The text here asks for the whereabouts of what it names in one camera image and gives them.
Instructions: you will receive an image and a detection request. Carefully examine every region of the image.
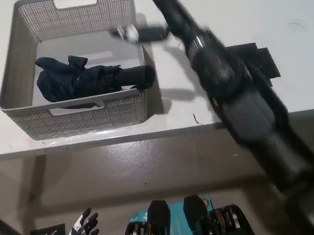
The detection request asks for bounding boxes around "grey perforated plastic basket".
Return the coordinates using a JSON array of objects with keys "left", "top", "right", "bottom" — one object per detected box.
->
[{"left": 0, "top": 0, "right": 154, "bottom": 146}]

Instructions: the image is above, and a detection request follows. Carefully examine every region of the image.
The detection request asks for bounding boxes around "navy blue folding umbrella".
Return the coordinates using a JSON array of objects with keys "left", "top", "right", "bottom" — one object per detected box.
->
[{"left": 34, "top": 44, "right": 159, "bottom": 114}]

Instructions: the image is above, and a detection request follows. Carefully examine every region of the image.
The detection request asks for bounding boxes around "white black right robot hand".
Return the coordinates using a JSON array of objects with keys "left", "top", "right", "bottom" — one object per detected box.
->
[{"left": 105, "top": 0, "right": 204, "bottom": 58}]

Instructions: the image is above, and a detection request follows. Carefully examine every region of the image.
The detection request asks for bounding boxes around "black tape patch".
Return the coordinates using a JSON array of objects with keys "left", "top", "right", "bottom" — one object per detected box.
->
[{"left": 227, "top": 39, "right": 283, "bottom": 93}]

